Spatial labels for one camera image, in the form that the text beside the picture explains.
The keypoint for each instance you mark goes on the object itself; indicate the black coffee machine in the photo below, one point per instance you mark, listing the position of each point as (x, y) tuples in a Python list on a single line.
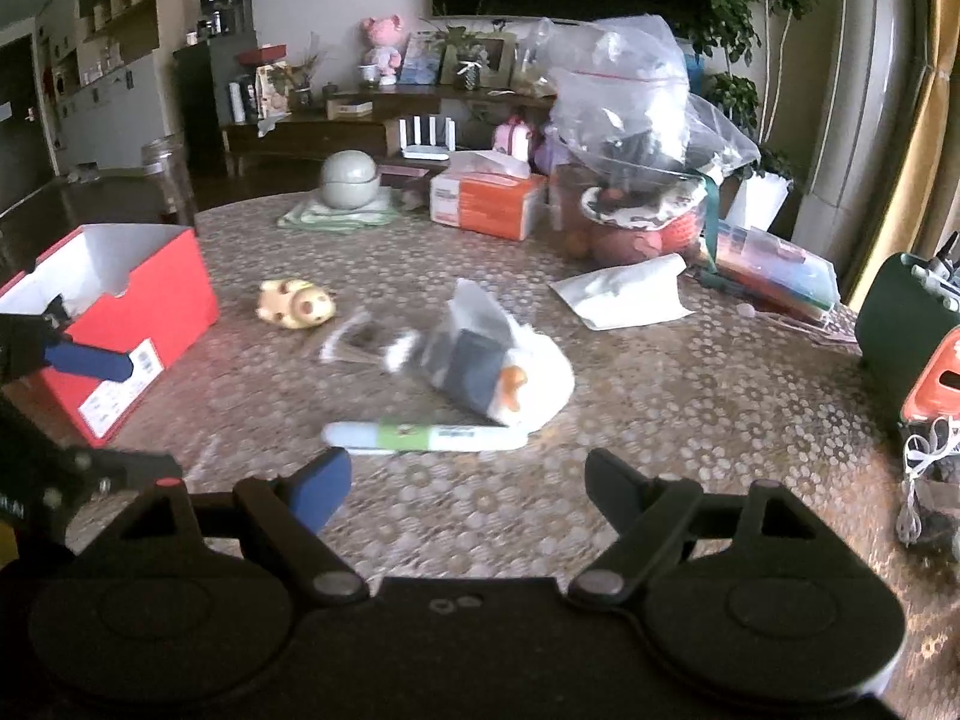
[(225, 11)]

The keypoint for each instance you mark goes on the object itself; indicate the printed snack bag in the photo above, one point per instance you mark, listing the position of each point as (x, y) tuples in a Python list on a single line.
[(274, 94)]

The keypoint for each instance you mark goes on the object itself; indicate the blue picture card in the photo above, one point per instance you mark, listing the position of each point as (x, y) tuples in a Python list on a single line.
[(418, 60)]

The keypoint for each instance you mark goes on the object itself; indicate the large clear plastic bag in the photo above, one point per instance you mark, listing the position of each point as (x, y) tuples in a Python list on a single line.
[(622, 75)]

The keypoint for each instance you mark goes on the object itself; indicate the wall shelf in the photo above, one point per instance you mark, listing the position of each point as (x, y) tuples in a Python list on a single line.
[(120, 30)]

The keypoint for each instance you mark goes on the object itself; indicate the clear plastic wrapper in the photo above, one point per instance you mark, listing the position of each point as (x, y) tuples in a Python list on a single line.
[(352, 337)]

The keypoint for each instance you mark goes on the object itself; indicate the green ribbon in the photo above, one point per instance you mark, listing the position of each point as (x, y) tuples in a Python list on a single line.
[(712, 214)]

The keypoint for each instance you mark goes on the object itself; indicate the white duck plush in bag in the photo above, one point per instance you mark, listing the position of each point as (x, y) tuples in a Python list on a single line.
[(540, 382)]

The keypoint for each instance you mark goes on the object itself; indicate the white paper bag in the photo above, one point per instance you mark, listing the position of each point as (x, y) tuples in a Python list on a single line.
[(761, 202)]

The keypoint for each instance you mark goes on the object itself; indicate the small cardboard box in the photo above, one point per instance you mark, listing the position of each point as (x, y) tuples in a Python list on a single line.
[(349, 109)]

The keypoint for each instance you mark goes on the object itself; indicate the white and green tube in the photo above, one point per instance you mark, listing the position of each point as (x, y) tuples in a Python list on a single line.
[(420, 436)]

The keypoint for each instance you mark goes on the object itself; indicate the green indoor tree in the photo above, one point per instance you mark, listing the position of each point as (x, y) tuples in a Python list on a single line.
[(735, 22)]

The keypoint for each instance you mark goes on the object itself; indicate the dark green container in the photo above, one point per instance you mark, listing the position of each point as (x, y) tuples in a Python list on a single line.
[(892, 330)]

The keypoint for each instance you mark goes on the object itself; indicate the red cardboard box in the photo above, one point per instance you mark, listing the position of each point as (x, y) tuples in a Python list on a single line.
[(150, 292)]

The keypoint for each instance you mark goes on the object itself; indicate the white bottle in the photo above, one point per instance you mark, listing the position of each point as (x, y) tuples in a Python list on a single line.
[(238, 103)]

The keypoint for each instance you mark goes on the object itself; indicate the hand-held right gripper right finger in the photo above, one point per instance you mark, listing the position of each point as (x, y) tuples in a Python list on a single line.
[(615, 487)]

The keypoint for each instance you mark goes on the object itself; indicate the dark wooden sideboard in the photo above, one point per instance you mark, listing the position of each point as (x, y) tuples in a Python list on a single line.
[(322, 139)]

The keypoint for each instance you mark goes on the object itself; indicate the clear glass jar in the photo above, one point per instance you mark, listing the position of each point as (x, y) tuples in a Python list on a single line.
[(169, 180)]

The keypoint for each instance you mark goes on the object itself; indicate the purple toy kettle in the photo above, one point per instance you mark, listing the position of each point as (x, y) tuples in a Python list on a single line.
[(544, 154)]

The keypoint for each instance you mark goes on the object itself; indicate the pink toy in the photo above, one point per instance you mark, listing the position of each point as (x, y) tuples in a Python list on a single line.
[(511, 139)]

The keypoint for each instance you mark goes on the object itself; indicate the green folded cloth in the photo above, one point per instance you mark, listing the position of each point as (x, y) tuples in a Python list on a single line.
[(322, 219)]

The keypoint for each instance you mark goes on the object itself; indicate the photo frame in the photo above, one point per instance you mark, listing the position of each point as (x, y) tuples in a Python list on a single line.
[(495, 56)]

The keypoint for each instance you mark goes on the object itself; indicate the dark tall cabinet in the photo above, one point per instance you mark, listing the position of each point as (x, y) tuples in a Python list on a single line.
[(202, 90)]

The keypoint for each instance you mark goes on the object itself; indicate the yellow spotted plush toy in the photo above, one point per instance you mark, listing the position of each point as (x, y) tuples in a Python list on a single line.
[(296, 304)]

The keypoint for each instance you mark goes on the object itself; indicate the white router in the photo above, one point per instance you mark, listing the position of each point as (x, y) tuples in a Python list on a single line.
[(427, 150)]

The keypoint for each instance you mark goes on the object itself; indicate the orange plastic case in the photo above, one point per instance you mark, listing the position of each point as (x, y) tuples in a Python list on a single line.
[(934, 390)]

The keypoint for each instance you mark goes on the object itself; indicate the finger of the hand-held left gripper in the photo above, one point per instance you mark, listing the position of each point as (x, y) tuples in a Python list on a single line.
[(120, 469), (90, 364)]

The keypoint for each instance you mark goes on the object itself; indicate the yellow curtain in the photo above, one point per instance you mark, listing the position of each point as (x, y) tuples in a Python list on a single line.
[(926, 127)]

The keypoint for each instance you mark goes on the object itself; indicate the white standing air conditioner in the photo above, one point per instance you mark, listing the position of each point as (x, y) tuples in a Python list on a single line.
[(855, 67)]

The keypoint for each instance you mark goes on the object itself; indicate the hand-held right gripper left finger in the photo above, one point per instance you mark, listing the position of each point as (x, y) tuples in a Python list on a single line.
[(322, 487)]

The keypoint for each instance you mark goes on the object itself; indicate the pink doll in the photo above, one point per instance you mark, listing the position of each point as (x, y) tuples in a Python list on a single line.
[(384, 45)]

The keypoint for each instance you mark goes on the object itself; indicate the colourful packets in clear bag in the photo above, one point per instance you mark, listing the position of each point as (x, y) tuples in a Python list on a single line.
[(772, 266)]

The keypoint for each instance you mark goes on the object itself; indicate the white paper sheet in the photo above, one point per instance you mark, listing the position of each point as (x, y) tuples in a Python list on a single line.
[(622, 292)]

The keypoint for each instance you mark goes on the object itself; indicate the orange tissue box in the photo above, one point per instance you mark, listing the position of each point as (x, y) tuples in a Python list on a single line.
[(487, 206)]

